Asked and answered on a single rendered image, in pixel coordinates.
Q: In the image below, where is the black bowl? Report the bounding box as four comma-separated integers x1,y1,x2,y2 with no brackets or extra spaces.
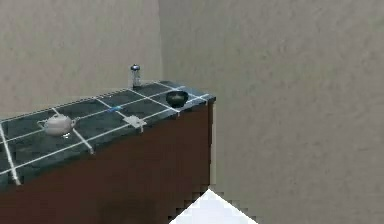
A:
165,90,190,109

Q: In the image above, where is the small grey flat piece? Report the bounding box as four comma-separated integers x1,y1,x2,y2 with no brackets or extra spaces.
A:
122,115,148,130

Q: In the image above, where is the clear glass shaker metal lid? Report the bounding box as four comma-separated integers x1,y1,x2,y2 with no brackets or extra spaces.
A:
129,63,142,89

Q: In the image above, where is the brown counter with tiled top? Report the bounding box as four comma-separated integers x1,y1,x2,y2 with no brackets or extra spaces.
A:
0,79,217,224

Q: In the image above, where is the white teapot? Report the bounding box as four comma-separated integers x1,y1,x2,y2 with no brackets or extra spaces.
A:
36,113,81,138

